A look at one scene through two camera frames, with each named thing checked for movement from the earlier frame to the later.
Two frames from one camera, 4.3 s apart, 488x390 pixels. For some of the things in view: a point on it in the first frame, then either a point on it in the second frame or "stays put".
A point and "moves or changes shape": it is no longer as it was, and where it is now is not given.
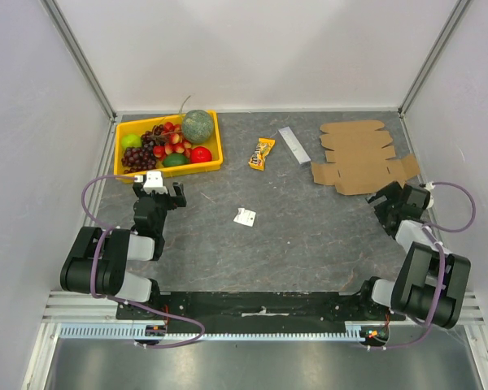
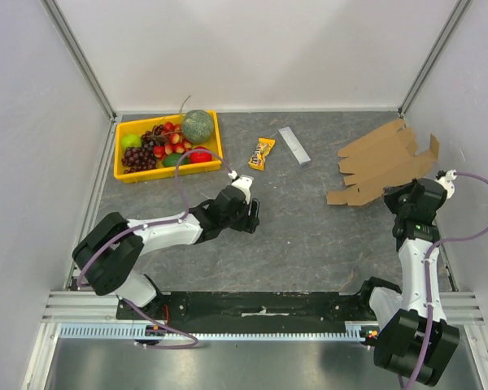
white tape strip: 263,312 stays put
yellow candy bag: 262,150 stays put
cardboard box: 357,163 moves or changes shape
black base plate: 257,306 stays put
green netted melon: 197,126 stays put
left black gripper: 178,188 to 252,220
